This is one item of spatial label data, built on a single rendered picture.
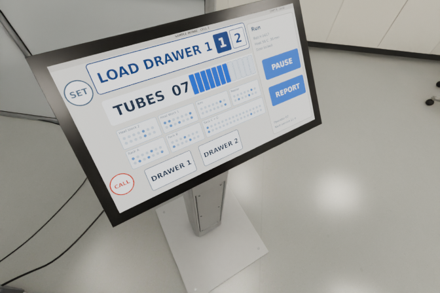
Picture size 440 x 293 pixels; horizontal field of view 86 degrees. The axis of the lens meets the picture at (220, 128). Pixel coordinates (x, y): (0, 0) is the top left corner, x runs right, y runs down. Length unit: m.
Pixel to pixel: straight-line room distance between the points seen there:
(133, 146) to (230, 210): 1.08
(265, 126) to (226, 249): 0.97
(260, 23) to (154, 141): 0.32
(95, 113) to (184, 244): 1.08
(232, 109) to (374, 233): 1.39
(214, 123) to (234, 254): 1.02
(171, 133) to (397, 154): 1.86
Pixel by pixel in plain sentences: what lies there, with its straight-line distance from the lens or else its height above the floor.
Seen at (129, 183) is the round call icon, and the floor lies 1.01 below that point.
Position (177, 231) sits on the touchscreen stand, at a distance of 1.43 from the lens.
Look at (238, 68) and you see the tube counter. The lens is 0.49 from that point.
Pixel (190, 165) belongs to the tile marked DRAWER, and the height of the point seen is 1.00.
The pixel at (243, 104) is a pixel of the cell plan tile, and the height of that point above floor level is 1.06.
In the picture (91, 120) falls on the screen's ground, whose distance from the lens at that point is 0.44.
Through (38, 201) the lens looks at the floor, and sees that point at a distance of 1.83.
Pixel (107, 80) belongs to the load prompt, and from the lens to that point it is 0.44.
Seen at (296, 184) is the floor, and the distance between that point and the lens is 1.65.
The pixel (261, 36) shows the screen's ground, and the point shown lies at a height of 1.15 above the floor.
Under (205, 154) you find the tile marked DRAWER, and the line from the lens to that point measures 0.48.
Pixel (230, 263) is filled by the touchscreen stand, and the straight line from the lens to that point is 1.40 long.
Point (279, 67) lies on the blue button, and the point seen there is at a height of 1.09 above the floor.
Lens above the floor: 1.42
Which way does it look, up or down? 53 degrees down
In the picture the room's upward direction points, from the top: 3 degrees clockwise
